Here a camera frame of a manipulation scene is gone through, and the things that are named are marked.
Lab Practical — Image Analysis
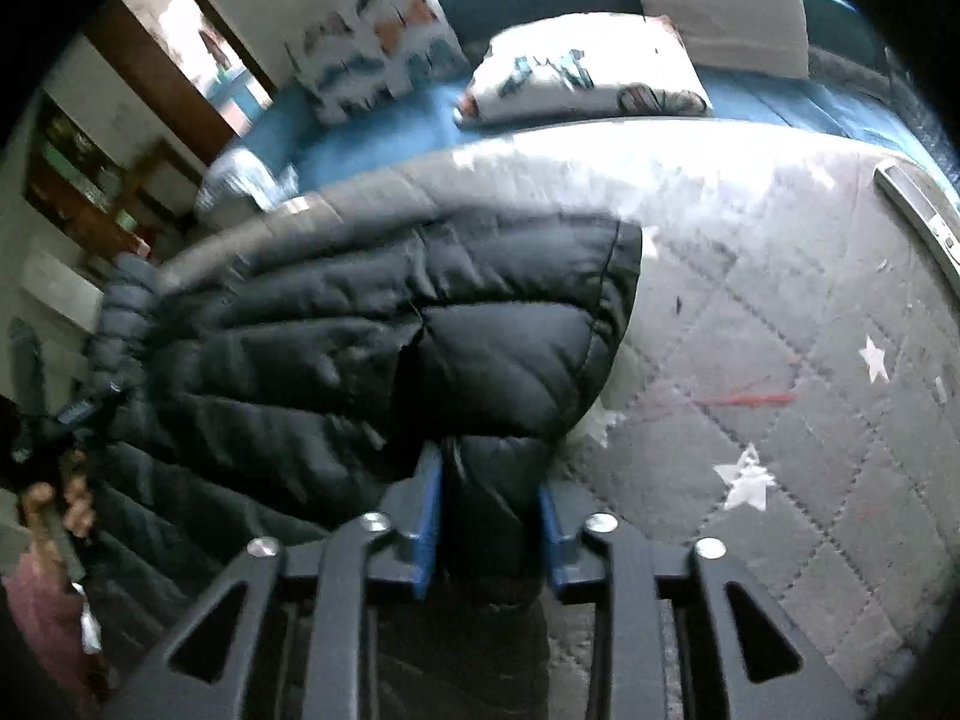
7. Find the person's left hand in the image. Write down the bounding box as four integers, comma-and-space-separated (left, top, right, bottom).
19, 448, 98, 545

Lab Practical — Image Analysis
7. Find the dark wooden bookshelf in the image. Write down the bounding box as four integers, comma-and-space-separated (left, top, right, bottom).
22, 90, 162, 260

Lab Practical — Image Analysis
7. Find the brown door frame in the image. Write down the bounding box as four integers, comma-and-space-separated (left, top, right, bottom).
82, 0, 275, 158

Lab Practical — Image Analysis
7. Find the blue storage shelf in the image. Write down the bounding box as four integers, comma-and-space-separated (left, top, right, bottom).
208, 64, 272, 122

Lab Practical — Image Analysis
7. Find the flat butterfly print pillow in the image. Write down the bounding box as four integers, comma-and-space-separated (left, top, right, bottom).
454, 13, 713, 128

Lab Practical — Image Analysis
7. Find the white flat device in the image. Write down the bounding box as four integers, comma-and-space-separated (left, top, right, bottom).
874, 160, 960, 282

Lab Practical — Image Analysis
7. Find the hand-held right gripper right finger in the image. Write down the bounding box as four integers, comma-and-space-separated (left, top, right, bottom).
538, 484, 871, 720

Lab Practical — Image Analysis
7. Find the wooden chair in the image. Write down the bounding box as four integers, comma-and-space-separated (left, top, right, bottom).
112, 135, 212, 242

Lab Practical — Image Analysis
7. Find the plain white cushion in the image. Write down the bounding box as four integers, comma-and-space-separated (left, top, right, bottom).
622, 0, 811, 80

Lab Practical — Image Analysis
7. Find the person's left forearm pink sleeve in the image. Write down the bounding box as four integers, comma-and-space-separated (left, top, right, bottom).
0, 540, 110, 720

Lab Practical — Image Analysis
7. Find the black puffer jacket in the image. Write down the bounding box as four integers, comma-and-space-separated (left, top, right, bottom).
71, 204, 646, 720

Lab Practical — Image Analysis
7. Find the grey star quilt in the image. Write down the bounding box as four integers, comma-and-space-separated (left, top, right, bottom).
150, 116, 960, 720

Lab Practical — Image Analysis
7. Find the square butterfly print pillow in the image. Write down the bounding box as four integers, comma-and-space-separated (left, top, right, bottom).
285, 0, 470, 125

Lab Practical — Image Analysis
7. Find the blue bed sheet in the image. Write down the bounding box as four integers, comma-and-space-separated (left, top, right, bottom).
202, 79, 931, 211

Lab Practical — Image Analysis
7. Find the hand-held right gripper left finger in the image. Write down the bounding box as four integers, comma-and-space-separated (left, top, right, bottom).
101, 444, 443, 720

